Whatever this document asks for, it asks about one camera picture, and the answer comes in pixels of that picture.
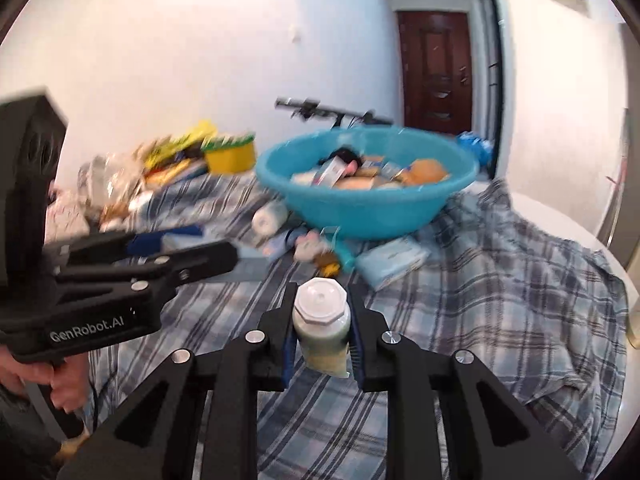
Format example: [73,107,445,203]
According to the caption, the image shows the person's left hand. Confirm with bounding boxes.
[0,347,91,413]

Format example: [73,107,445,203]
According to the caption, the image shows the blue plaid cloth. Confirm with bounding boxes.
[90,175,631,480]

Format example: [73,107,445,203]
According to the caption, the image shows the teal tube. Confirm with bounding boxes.
[332,237,357,273]

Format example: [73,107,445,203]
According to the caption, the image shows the clear plastic bags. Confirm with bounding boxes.
[77,152,146,226]

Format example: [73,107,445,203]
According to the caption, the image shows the bear printed bag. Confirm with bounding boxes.
[47,187,91,241]

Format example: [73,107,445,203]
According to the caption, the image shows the blue plastic basin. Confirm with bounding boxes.
[256,127,480,240]

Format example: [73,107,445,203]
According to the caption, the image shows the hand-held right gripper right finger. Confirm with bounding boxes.
[347,285,583,480]

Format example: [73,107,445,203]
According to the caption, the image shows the grey cardboard box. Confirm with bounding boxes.
[232,255,283,283]

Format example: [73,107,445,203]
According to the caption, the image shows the brown bear keychain toy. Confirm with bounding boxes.
[315,250,341,277]

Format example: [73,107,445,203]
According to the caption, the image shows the yellow plastic bag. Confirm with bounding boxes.
[142,120,218,171]

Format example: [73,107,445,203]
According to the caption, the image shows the pink and blue tube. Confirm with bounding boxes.
[262,232,296,256]

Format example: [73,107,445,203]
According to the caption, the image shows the large blue tissue packet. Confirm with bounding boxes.
[356,237,431,291]

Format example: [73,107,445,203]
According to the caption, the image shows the black bicycle handlebar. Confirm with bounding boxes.
[275,97,393,131]

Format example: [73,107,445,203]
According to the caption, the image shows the white rabbit keychain toy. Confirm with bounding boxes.
[292,230,326,263]

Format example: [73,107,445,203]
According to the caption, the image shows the small orange plastic box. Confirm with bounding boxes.
[332,176,376,192]

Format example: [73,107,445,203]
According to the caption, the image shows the gold refrigerator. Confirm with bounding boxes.
[597,22,635,261]

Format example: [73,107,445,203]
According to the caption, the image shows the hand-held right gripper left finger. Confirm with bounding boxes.
[55,282,301,480]

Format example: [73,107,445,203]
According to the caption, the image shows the large orange soap box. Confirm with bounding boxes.
[402,158,451,186]

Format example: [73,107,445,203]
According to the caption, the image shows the white plastic bottle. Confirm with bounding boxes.
[251,201,290,237]

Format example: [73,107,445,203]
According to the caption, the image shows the green cream tube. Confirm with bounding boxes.
[292,277,352,376]

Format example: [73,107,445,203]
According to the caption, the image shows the white small box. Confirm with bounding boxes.
[317,156,351,186]

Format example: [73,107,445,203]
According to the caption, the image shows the blue plastic bag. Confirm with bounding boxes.
[457,131,493,166]

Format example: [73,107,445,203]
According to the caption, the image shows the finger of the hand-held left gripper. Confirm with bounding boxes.
[52,241,238,302]
[42,225,206,267]

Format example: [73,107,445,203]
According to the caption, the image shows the black framed glass door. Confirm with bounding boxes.
[472,0,506,176]

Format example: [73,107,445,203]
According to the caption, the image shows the yellow tub green lid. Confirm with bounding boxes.
[202,132,257,175]

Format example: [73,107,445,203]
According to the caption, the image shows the dark brown door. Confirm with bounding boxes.
[397,10,473,136]

